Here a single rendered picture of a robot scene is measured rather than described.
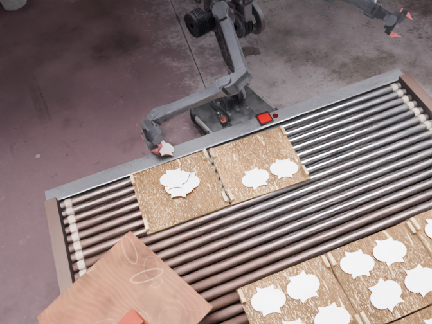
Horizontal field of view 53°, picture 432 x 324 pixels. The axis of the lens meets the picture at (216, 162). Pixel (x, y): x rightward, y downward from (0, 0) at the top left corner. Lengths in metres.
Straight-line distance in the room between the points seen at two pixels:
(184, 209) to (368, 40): 2.80
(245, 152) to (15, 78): 2.80
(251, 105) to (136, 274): 1.87
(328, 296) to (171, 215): 0.79
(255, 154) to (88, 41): 2.76
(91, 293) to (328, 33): 3.29
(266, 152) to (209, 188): 0.35
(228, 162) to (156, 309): 0.82
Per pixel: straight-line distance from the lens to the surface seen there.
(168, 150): 2.27
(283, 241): 2.02
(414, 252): 2.10
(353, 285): 1.97
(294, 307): 1.90
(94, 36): 4.63
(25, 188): 3.65
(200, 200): 2.10
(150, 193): 2.16
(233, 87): 1.95
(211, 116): 3.31
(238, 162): 2.20
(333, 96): 2.54
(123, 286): 1.88
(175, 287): 1.83
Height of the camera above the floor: 2.76
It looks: 56 degrees down
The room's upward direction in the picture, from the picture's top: 7 degrees counter-clockwise
